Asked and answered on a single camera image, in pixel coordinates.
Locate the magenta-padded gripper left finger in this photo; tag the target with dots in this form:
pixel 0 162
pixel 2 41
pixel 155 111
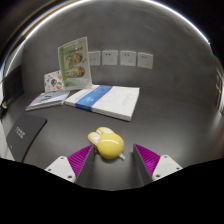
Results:
pixel 61 166

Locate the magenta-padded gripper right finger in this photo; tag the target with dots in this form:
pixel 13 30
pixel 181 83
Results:
pixel 166 165

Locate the yellow computer mouse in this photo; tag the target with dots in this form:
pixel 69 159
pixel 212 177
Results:
pixel 110 145

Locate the black mouse pad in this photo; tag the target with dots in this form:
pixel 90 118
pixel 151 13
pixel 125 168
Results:
pixel 25 133

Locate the grey-blue striped book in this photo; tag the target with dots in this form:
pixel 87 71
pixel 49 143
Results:
pixel 48 99

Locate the white book with blue stripe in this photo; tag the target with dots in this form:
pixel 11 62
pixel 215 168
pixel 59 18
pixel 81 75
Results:
pixel 113 101

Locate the white card with colourful stickers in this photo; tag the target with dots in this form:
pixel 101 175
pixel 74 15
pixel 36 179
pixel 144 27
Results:
pixel 52 81

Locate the green food leaflet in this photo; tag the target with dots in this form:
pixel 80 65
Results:
pixel 75 63

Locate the row of white wall sockets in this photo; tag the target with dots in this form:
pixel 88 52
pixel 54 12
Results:
pixel 128 58

